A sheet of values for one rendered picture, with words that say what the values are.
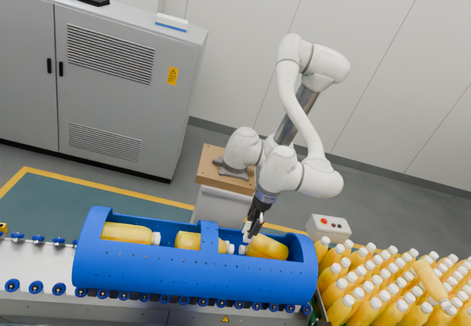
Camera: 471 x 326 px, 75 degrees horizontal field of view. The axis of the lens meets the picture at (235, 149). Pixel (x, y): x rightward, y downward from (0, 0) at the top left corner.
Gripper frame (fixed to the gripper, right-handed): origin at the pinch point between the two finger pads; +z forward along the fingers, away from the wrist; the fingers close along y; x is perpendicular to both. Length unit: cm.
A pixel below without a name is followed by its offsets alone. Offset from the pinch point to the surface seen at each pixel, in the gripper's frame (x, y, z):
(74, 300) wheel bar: -60, 17, 29
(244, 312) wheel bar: 5.8, 17.0, 28.8
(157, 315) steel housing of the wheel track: -28.9, 18.4, 33.5
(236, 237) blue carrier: -0.4, -8.0, 13.3
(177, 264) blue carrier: -26.6, 16.3, 2.7
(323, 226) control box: 46, -20, 11
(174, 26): -49, -172, -26
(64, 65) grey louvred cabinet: -127, -165, 24
